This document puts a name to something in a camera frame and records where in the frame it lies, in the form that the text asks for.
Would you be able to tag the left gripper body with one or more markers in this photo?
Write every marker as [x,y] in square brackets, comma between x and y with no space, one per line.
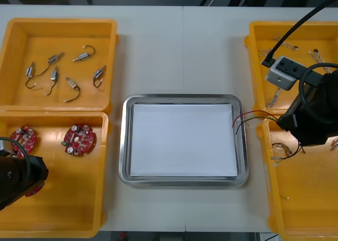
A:
[34,172]

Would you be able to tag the white paper sheet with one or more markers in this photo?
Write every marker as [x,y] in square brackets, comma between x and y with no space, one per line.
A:
[182,140]

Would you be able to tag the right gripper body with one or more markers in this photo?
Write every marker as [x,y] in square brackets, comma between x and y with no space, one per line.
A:
[309,119]

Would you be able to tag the steel tray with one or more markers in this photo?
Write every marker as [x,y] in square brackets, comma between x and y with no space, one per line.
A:
[121,146]

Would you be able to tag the yellow-orange plastic bin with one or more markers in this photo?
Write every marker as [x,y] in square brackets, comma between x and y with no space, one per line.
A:
[303,198]
[261,93]
[66,198]
[66,29]

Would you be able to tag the group of metal solenoids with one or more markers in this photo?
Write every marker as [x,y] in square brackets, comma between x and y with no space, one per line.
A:
[54,74]

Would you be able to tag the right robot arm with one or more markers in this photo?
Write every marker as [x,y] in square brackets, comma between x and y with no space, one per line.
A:
[334,93]

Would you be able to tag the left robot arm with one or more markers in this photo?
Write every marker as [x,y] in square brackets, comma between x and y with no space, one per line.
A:
[8,177]

